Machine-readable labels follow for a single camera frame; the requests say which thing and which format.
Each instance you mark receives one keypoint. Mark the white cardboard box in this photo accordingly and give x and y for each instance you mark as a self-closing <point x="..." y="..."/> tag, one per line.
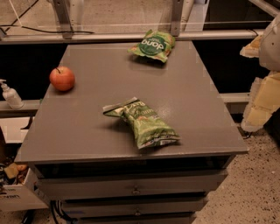
<point x="23" y="196"/>

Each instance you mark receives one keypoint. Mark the grey drawer cabinet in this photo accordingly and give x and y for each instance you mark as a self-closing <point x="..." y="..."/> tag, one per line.
<point x="89" y="163"/>

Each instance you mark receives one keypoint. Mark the green rice chip bag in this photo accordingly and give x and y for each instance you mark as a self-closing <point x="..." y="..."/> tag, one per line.
<point x="148" y="128"/>

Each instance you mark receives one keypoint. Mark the white pump bottle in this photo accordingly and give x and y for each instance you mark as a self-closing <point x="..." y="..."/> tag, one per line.
<point x="11" y="96"/>

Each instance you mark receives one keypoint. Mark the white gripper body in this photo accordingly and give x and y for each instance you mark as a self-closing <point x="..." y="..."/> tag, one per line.
<point x="271" y="46"/>

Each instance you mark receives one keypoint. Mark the green jalapeno chip bag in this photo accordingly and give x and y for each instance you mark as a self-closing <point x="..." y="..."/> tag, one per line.
<point x="156" y="45"/>

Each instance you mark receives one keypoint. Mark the metal shelf rail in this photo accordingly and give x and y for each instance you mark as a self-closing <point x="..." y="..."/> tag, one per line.
<point x="126" y="37"/>

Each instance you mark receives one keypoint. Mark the red apple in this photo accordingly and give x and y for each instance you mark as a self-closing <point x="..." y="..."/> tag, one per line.
<point x="62" y="78"/>

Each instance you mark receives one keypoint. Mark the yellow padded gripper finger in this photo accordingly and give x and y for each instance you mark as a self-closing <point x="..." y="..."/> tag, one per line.
<point x="251" y="50"/>
<point x="264" y="100"/>

